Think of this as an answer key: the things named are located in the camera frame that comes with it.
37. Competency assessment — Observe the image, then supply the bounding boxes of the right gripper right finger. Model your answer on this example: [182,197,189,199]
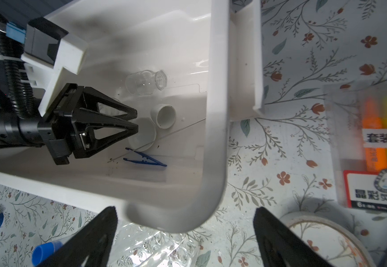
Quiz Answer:
[253,207,331,267]

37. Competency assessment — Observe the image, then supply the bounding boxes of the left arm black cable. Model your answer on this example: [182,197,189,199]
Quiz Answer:
[0,3,37,119]

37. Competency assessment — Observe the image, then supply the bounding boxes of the small white crucible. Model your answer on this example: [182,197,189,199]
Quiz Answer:
[150,104,176,130]

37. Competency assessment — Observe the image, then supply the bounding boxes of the blue plastic tweezers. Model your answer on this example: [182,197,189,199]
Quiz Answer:
[123,148,167,167]

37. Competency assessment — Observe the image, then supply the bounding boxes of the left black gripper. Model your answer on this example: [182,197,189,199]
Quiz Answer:
[0,83,139,165]

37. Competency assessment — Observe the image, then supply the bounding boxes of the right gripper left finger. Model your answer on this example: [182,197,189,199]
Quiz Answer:
[38,206,118,267]

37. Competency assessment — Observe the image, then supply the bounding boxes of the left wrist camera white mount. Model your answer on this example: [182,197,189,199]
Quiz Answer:
[6,17,88,116]

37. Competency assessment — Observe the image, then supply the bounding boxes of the white plastic storage bin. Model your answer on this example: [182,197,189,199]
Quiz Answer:
[0,1,263,233]

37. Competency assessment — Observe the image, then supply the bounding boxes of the small clear glass beaker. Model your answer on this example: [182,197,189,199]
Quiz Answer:
[125,70,167,96]

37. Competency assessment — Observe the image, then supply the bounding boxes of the colourful marker pack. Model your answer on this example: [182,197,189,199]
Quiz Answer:
[324,81,387,212]

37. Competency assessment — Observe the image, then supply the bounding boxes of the clear plastic test tube rack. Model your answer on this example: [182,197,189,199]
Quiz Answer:
[107,221,211,267]

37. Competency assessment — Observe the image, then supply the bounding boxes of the thin metal spoon rod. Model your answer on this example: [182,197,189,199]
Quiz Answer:
[107,118,206,163]

